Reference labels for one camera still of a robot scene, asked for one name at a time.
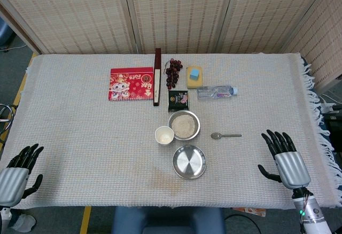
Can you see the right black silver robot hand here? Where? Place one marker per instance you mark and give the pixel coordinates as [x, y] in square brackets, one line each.
[291, 168]

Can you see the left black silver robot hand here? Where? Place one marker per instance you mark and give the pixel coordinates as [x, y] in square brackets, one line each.
[14, 183]

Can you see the metal spoon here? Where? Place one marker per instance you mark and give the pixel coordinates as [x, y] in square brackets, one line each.
[217, 136]

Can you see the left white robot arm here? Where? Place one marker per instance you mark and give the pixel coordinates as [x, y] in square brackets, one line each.
[4, 215]

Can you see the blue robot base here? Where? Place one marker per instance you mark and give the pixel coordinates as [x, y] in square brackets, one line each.
[168, 220]

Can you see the orange and white packet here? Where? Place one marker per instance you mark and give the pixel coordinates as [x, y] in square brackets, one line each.
[251, 211]

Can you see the steel bowl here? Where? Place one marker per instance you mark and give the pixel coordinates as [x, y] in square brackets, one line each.
[197, 127]

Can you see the white paper cup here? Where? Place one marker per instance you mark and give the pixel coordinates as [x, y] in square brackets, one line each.
[164, 135]

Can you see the crumpled white cloth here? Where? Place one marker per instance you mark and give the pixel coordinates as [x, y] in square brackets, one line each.
[24, 222]

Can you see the chrome metal stool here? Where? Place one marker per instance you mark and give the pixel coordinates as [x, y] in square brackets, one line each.
[6, 116]

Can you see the white power strip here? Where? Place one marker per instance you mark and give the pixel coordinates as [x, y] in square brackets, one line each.
[331, 107]

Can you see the white woven tablecloth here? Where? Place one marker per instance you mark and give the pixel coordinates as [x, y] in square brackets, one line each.
[93, 143]

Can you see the empty steel plate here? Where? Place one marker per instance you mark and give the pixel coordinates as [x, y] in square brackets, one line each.
[189, 162]

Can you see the clear plastic water bottle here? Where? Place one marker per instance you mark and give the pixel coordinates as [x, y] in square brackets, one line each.
[213, 92]

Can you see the yellow sponge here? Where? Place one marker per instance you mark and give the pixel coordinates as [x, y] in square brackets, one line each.
[194, 83]

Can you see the black snack packet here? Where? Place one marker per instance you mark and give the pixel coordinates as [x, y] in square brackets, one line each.
[178, 100]

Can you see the light blue cube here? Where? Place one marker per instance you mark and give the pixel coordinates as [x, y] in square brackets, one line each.
[194, 73]

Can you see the bunch of red grapes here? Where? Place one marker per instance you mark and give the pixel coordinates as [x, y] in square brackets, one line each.
[172, 75]

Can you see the red spiral desk calendar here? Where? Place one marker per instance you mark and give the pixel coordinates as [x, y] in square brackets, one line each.
[131, 84]

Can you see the dark wooden stick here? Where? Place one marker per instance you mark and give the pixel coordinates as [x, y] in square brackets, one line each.
[157, 79]

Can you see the woven bamboo folding screen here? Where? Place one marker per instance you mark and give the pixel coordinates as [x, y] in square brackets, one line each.
[173, 12]

